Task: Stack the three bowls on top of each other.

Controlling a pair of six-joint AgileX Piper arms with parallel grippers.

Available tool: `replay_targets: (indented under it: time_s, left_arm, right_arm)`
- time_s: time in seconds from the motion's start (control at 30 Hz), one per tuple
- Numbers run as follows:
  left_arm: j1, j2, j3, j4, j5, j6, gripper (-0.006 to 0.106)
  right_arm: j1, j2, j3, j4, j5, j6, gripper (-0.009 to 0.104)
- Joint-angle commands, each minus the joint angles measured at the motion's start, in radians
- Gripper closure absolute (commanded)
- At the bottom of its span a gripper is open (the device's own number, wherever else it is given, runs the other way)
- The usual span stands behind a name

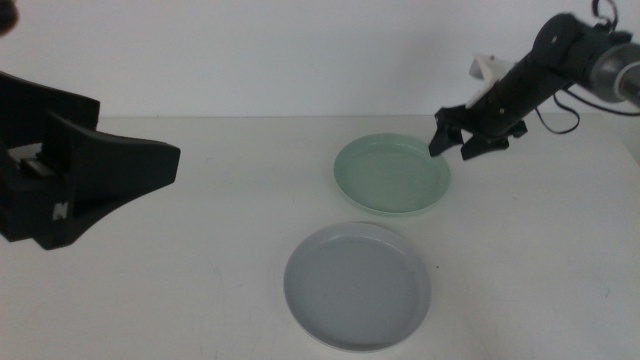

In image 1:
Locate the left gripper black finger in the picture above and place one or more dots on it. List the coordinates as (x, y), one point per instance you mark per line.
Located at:
(110, 165)
(30, 110)

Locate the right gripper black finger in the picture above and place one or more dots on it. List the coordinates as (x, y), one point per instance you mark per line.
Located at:
(442, 135)
(482, 146)

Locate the pale green shallow bowl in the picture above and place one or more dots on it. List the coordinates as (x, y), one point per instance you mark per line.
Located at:
(390, 177)

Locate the grey shallow bowl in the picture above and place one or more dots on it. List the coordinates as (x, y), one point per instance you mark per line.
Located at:
(357, 290)

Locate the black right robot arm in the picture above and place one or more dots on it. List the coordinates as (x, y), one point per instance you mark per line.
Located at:
(615, 70)

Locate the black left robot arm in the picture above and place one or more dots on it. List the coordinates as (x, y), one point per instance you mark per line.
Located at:
(6, 17)

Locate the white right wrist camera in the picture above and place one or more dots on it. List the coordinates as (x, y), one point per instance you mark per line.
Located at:
(487, 75)

